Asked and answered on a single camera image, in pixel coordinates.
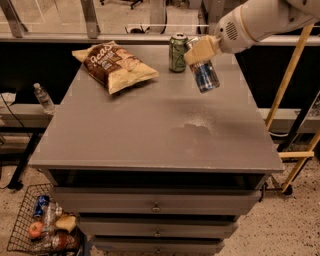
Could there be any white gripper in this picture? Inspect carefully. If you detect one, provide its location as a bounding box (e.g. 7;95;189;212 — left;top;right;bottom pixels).
184;5;257;65

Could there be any metal window rail frame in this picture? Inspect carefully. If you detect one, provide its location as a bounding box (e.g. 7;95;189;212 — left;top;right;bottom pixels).
0;0;320;47

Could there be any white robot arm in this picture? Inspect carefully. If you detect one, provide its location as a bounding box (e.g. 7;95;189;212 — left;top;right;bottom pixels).
184;0;320;65

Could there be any grey side bench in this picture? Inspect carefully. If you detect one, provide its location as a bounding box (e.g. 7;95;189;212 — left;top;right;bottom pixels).
0;104;52;190

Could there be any grey drawer cabinet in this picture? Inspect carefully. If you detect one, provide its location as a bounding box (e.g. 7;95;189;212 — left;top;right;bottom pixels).
30;45;283;256

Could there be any yellow sponge in basket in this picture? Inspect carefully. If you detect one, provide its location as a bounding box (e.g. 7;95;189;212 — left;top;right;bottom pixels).
55;215;76;233

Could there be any yellow brown chip bag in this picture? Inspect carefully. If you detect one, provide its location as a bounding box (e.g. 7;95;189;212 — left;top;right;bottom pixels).
72;41;159;94

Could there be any black wire basket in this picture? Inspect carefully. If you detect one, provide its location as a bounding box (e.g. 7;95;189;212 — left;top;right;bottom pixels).
7;184;84;256

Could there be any red apple in basket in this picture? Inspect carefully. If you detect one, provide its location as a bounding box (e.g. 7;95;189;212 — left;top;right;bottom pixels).
28;221;43;239

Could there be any green soda can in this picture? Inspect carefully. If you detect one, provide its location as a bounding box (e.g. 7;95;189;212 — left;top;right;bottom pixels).
169;33;188;73

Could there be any plastic bottle in basket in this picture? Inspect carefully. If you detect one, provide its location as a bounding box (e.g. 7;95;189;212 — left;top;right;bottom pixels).
42;202;62;240

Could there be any clear plastic water bottle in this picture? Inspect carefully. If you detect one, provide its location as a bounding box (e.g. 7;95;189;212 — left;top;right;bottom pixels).
33;83;55;115

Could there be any blue can in basket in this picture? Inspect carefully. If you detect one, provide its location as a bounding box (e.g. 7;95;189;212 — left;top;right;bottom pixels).
33;195;50;218

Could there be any silver blue redbull can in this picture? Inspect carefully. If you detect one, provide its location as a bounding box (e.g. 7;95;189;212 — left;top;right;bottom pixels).
184;57;220;93

